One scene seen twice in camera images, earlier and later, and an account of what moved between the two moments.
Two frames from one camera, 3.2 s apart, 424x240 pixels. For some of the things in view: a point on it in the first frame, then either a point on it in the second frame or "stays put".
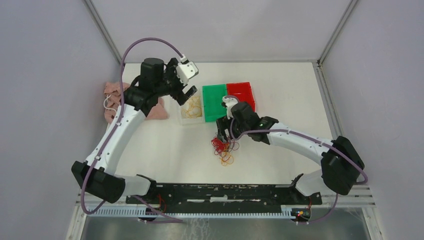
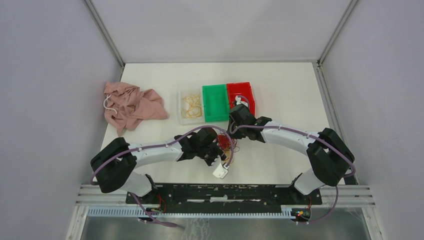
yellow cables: (194, 109) stays put
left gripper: (171, 71) -> (218, 153)
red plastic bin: (243, 92) stays put
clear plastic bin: (192, 112) stays put
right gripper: (223, 123) -> (233, 134)
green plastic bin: (213, 96) stays put
